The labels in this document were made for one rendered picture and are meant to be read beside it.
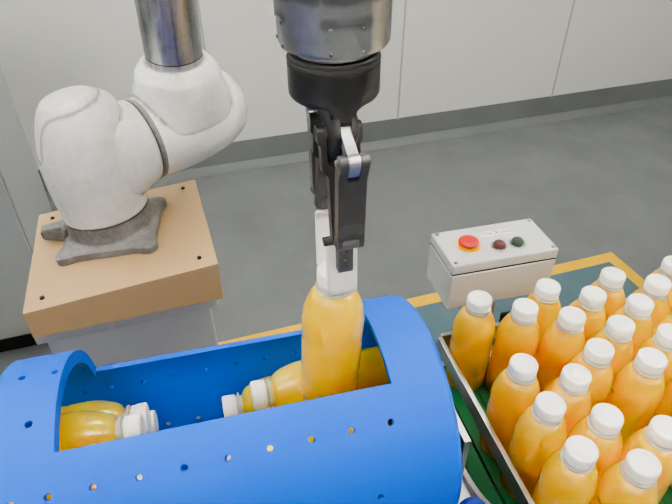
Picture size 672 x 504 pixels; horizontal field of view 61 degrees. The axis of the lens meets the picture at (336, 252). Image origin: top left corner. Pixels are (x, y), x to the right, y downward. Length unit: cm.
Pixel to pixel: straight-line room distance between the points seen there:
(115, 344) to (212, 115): 46
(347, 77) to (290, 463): 38
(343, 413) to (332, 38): 37
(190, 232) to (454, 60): 291
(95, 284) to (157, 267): 11
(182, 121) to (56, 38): 224
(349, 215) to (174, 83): 64
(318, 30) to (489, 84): 362
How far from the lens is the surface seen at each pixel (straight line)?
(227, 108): 113
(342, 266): 54
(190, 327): 116
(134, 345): 118
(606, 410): 85
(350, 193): 47
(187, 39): 106
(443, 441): 66
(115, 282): 106
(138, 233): 112
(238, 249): 287
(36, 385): 69
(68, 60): 332
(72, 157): 104
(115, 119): 105
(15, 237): 228
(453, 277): 100
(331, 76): 45
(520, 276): 108
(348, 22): 43
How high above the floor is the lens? 171
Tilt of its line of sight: 37 degrees down
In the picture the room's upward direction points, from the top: straight up
